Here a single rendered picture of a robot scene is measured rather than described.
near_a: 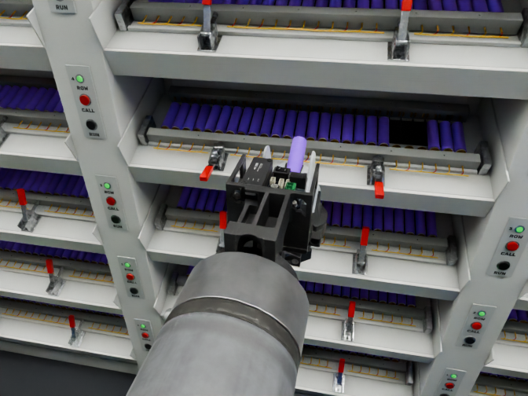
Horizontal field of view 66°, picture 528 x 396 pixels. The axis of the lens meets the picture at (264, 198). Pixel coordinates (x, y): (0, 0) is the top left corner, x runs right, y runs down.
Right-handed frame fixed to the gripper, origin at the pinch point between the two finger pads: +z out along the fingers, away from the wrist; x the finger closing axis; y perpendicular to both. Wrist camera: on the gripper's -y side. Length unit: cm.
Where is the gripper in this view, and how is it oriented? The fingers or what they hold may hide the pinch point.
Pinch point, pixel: (292, 177)
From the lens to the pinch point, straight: 47.1
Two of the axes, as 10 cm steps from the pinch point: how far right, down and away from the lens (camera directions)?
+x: -9.7, -1.4, 1.8
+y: 0.1, -8.2, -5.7
